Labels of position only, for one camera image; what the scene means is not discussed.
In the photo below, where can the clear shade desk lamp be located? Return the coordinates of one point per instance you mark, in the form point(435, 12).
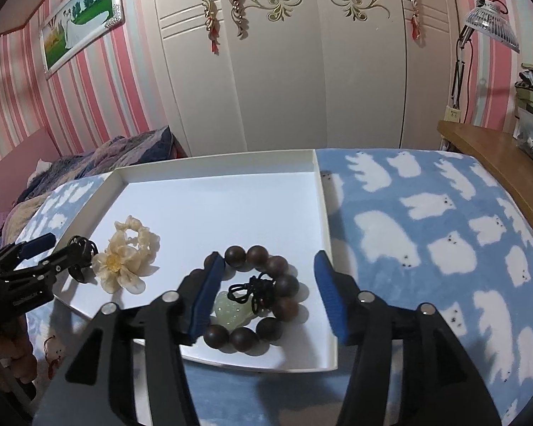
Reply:
point(488, 15)

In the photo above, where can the person's left hand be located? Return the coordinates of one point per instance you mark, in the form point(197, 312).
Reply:
point(9, 355)

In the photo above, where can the cream ornate wardrobe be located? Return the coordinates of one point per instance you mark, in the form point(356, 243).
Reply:
point(302, 80)

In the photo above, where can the black hair claw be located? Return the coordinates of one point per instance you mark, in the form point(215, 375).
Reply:
point(82, 255)

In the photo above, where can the white shallow cardboard box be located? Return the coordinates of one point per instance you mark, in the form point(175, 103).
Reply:
point(213, 204)

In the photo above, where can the pink headboard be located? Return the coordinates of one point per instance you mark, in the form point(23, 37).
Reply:
point(13, 164)

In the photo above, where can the white cloth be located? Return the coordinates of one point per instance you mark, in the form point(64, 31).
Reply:
point(43, 167)

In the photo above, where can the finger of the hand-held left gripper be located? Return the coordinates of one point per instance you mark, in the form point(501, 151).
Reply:
point(49, 268)
point(37, 245)

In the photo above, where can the blue polar bear blanket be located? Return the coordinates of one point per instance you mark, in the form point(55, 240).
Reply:
point(426, 239)

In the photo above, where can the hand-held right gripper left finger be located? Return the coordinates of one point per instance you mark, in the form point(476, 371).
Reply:
point(206, 301)

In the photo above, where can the wall power socket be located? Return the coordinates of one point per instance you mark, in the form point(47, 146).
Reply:
point(453, 113)

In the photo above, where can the purple striped quilt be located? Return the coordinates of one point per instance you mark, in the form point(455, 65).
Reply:
point(115, 151)

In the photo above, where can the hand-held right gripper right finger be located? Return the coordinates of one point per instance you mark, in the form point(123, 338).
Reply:
point(331, 301)

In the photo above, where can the framed wedding picture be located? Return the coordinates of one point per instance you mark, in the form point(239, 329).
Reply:
point(82, 13)

